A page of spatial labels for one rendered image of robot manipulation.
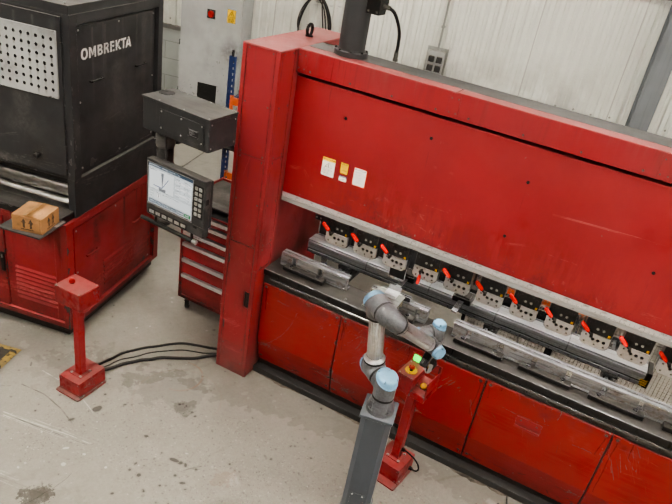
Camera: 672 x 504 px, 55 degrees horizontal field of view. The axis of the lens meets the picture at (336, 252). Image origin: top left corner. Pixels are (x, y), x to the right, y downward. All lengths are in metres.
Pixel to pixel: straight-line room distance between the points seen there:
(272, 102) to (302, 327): 1.51
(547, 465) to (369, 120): 2.27
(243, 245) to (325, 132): 0.91
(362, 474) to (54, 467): 1.76
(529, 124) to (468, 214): 0.60
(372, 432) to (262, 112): 1.88
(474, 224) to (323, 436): 1.73
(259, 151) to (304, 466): 1.94
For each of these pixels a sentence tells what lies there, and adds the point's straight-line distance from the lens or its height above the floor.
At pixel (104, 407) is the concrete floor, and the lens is 4.55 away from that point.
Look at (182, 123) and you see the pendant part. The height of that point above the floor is 1.87.
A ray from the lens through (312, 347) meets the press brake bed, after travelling 4.40.
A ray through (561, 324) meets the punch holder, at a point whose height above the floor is 1.24.
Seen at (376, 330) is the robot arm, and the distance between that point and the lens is 3.30.
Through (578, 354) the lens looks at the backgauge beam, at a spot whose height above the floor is 0.93.
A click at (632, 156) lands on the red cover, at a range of 3.41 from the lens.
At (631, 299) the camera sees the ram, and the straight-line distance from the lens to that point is 3.69.
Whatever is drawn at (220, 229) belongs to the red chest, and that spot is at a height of 0.85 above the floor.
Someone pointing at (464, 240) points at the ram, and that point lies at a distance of 3.73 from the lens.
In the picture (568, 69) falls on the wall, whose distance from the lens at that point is 7.86.
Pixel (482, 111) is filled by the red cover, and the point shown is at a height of 2.24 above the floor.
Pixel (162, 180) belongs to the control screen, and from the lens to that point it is 3.91.
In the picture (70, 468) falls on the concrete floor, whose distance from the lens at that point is 4.22.
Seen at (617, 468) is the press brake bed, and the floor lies 0.56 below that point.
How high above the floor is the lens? 3.12
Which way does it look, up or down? 29 degrees down
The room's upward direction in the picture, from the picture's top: 10 degrees clockwise
